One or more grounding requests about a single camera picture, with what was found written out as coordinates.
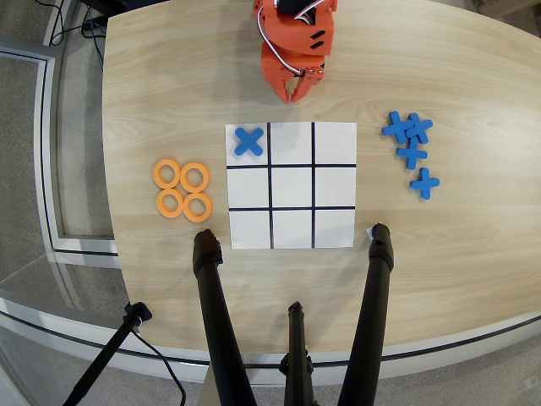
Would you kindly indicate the small white sticker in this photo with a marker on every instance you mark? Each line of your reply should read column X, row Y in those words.
column 369, row 232

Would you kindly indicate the blue foam cross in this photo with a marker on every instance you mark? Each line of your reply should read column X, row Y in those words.
column 424, row 183
column 249, row 141
column 419, row 127
column 396, row 127
column 412, row 155

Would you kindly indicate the grey metal glass frame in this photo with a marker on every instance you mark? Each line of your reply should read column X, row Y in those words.
column 46, row 148

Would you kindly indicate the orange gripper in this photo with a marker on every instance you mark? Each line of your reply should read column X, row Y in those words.
column 276, row 68

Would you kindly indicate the white tic-tac-toe grid sheet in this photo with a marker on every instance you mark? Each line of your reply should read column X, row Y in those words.
column 291, row 186

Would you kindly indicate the thin black stand pole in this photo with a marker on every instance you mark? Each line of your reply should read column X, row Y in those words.
column 105, row 355

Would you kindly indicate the short black tripod leg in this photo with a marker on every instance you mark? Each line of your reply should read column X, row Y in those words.
column 297, row 351

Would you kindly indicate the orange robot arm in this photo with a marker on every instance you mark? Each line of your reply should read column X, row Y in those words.
column 291, row 38

